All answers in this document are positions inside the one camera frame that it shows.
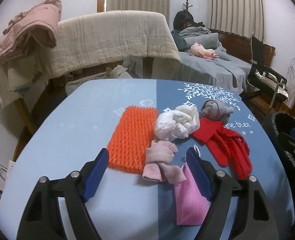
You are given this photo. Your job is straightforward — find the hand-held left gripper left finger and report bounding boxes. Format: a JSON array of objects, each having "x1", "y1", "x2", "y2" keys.
[{"x1": 17, "y1": 148, "x2": 109, "y2": 240}]

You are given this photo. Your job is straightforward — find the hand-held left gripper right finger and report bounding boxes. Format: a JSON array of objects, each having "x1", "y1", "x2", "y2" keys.
[{"x1": 186, "y1": 147, "x2": 279, "y2": 240}]

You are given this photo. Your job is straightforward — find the black-lined trash bin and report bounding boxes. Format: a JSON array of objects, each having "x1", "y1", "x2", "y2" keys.
[{"x1": 263, "y1": 110, "x2": 295, "y2": 183}]

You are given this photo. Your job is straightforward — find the pink bag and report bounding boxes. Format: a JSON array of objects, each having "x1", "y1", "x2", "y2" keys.
[{"x1": 174, "y1": 145, "x2": 212, "y2": 226}]

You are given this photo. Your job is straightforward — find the pair of red gloves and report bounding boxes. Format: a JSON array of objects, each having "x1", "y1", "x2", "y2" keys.
[{"x1": 193, "y1": 117, "x2": 252, "y2": 180}]

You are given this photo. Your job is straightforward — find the pair of pink socks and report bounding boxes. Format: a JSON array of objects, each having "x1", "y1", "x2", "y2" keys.
[{"x1": 142, "y1": 140, "x2": 187, "y2": 184}]

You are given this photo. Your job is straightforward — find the orange foam net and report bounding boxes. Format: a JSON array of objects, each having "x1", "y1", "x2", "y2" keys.
[{"x1": 107, "y1": 106, "x2": 158, "y2": 174}]

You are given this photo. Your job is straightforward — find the white cloth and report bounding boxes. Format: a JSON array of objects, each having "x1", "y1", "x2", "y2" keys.
[
  {"x1": 154, "y1": 105, "x2": 200, "y2": 142},
  {"x1": 0, "y1": 55, "x2": 51, "y2": 108}
]

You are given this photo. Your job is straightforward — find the grey sock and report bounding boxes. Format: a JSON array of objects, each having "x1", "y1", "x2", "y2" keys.
[{"x1": 200, "y1": 99, "x2": 234, "y2": 122}]

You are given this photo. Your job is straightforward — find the shiny beige cushion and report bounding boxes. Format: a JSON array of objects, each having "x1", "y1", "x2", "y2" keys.
[{"x1": 254, "y1": 70, "x2": 289, "y2": 101}]

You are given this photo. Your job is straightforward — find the white paper bag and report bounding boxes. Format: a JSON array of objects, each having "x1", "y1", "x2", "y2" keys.
[{"x1": 0, "y1": 160, "x2": 16, "y2": 205}]

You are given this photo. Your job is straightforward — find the black office chair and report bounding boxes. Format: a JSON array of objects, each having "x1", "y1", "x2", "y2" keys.
[{"x1": 246, "y1": 36, "x2": 289, "y2": 116}]

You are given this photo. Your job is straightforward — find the pale crumpled cloth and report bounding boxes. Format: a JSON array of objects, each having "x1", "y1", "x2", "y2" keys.
[{"x1": 65, "y1": 65, "x2": 136, "y2": 95}]

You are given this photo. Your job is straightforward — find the bed with grey sheet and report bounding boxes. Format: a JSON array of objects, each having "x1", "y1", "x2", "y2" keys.
[{"x1": 171, "y1": 27, "x2": 275, "y2": 93}]

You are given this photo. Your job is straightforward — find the white cloth under jacket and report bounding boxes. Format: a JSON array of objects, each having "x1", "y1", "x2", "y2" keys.
[{"x1": 0, "y1": 55, "x2": 51, "y2": 108}]

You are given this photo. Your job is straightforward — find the pink plush toy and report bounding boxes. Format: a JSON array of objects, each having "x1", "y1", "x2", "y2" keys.
[{"x1": 190, "y1": 42, "x2": 219, "y2": 61}]

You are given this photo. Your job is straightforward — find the beige curtain over bed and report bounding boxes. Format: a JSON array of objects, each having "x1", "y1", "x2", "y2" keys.
[{"x1": 210, "y1": 0, "x2": 265, "y2": 42}]

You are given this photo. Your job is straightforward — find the beige quilt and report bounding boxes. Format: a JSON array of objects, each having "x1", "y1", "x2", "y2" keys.
[{"x1": 47, "y1": 10, "x2": 182, "y2": 81}]

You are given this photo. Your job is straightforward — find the black coat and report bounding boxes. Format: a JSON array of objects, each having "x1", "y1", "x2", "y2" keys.
[{"x1": 174, "y1": 11, "x2": 205, "y2": 31}]

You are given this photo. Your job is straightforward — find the pink padded jacket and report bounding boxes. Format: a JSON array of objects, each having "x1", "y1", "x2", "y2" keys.
[{"x1": 0, "y1": 0, "x2": 62, "y2": 72}]

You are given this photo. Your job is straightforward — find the wooden coat rack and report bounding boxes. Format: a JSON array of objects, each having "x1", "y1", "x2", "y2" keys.
[{"x1": 183, "y1": 0, "x2": 194, "y2": 13}]

